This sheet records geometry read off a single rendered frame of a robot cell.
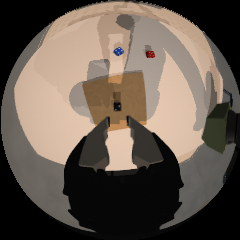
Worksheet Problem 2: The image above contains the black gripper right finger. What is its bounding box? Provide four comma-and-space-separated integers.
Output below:
126, 115, 184, 189

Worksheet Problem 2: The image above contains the tan square mat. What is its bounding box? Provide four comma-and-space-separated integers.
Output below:
82, 73, 147, 132

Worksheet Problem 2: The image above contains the black die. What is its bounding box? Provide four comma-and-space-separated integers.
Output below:
114, 102, 121, 111

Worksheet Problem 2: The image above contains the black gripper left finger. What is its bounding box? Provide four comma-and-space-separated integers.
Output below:
63, 116, 110, 196

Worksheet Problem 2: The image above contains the red die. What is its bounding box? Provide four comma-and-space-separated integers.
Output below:
146, 51, 155, 58

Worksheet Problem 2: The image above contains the blue die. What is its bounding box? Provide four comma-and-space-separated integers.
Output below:
114, 47, 124, 56

